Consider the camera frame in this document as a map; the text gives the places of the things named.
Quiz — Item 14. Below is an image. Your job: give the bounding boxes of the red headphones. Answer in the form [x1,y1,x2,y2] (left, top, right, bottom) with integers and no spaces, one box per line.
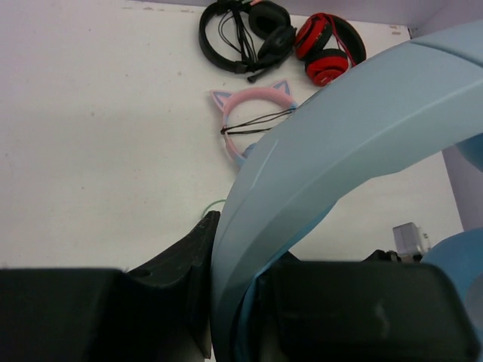
[294,13,367,87]

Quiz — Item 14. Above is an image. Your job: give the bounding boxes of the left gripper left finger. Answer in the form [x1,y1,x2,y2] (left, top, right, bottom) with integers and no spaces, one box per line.
[1,211,220,361]

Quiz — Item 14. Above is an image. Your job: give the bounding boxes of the green headphone cable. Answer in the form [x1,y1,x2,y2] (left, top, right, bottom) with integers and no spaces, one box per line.
[202,198,227,218]

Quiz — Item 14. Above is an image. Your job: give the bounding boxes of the pink cat ear headphones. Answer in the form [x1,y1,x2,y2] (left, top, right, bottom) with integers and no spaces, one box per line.
[210,80,298,167]

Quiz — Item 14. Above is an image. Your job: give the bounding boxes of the light blue headphones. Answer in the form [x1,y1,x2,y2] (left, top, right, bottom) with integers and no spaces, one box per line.
[211,21,482,361]

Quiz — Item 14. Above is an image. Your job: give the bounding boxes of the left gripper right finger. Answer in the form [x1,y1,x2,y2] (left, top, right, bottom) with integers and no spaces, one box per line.
[235,259,483,362]

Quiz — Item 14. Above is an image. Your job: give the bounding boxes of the black headset with microphone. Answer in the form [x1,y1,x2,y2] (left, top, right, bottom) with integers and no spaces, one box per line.
[198,1,296,84]

